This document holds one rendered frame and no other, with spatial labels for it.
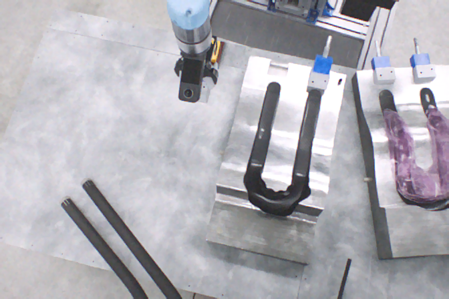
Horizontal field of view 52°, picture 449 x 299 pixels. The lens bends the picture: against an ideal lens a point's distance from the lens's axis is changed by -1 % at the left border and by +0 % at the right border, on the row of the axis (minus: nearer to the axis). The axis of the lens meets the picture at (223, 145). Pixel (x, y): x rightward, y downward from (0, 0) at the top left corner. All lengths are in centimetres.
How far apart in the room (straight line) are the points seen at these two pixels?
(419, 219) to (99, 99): 90
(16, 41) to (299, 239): 182
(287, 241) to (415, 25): 159
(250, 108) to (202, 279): 46
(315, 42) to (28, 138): 126
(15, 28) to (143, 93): 135
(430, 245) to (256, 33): 124
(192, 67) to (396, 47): 155
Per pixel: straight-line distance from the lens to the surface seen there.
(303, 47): 207
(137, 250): 116
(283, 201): 116
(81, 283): 212
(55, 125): 138
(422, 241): 119
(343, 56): 208
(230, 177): 111
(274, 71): 128
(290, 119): 121
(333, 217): 125
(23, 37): 254
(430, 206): 126
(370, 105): 129
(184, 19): 86
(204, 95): 115
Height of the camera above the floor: 202
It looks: 74 degrees down
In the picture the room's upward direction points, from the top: 5 degrees counter-clockwise
